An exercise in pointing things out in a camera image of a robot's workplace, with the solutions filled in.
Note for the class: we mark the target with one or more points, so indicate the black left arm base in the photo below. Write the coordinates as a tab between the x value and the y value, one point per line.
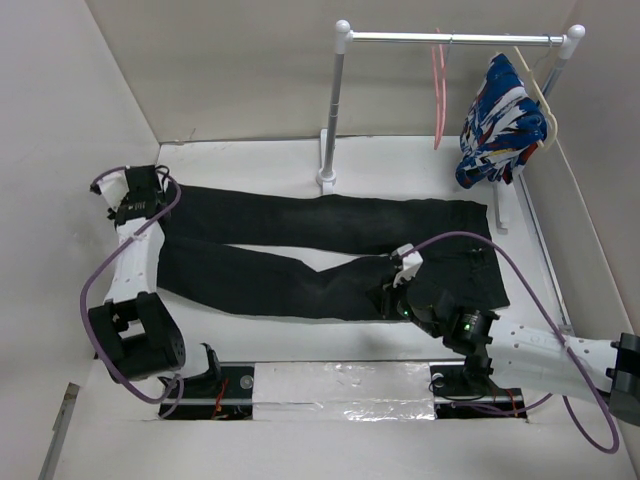
226	397

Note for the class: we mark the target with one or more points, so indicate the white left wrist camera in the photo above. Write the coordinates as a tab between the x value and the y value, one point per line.
112	188

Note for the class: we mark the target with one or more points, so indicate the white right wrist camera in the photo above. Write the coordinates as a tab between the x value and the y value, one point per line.
407	262

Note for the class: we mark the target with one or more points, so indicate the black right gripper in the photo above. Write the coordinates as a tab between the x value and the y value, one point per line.
385	293

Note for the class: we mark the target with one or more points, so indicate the white metal clothes rack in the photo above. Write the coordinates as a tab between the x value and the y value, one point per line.
381	85

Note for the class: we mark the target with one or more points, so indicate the pink plastic hanger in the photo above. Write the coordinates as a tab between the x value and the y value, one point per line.
439	57

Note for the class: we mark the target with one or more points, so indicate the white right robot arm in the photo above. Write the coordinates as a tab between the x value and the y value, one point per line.
510	355

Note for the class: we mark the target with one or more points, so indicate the blue patterned garment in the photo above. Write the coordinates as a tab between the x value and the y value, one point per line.
503	128

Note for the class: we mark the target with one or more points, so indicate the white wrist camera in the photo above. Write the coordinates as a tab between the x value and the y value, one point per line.
112	188
407	262

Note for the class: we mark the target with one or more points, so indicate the cream plastic hanger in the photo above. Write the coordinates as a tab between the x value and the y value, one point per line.
533	89

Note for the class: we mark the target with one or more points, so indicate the black trousers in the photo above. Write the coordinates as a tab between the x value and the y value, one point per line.
315	258

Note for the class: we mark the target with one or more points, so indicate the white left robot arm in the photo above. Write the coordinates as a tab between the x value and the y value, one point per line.
132	330

